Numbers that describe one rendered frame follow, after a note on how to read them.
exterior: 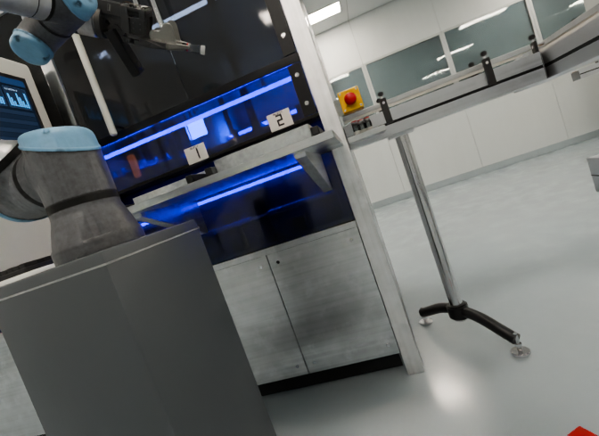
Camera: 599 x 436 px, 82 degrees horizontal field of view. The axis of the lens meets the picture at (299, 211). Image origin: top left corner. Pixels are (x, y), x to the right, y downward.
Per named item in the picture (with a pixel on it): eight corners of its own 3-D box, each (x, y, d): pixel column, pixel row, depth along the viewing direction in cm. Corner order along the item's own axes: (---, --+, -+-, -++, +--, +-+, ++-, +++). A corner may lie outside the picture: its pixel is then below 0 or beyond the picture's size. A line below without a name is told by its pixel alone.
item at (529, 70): (349, 150, 127) (336, 109, 126) (351, 151, 142) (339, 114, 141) (550, 77, 113) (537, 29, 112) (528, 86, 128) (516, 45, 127)
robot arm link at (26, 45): (22, 20, 68) (45, -10, 73) (-2, 47, 73) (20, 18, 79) (64, 51, 73) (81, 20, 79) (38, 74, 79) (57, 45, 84)
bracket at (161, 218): (201, 234, 132) (189, 202, 131) (208, 232, 132) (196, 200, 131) (148, 258, 99) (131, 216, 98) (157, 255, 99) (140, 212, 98)
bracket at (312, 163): (324, 192, 122) (312, 157, 121) (332, 189, 121) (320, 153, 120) (310, 202, 89) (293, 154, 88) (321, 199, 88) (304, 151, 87)
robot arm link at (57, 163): (66, 196, 54) (32, 113, 53) (27, 218, 61) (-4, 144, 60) (131, 185, 65) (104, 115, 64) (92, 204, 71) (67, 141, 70)
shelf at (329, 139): (181, 207, 141) (179, 201, 141) (344, 146, 126) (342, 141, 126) (91, 228, 94) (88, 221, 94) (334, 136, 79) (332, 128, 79)
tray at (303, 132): (258, 170, 122) (254, 160, 121) (327, 143, 116) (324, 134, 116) (217, 173, 89) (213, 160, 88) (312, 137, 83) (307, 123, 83)
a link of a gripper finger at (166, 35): (186, 28, 82) (146, 19, 81) (185, 54, 85) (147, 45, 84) (190, 26, 85) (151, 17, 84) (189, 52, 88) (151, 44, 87)
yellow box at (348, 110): (344, 116, 123) (338, 97, 123) (364, 109, 122) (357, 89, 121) (343, 113, 116) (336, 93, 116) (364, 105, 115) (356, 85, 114)
